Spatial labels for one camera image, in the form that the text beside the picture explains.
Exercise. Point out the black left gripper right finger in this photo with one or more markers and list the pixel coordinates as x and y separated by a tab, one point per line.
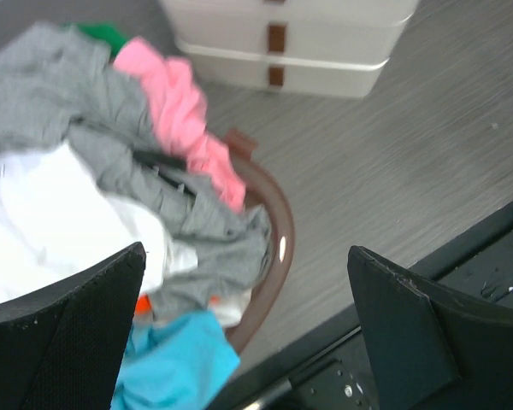
430	346

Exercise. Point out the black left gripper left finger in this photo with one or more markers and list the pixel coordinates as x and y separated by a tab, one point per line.
61	347

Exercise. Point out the orange cloth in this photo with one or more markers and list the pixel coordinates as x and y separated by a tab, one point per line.
143	305

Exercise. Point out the light blue cloth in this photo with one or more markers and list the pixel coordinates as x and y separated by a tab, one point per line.
183	365

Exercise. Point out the white cloth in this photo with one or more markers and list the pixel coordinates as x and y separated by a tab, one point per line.
55	222

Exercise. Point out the grey cloth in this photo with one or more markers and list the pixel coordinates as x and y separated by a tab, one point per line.
59	85

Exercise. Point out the pink cloth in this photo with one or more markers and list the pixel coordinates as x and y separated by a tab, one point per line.
178	112

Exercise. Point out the green cloth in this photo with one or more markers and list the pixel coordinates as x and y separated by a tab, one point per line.
106	33

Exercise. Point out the white drawer unit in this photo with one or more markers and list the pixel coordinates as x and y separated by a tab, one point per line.
318	47

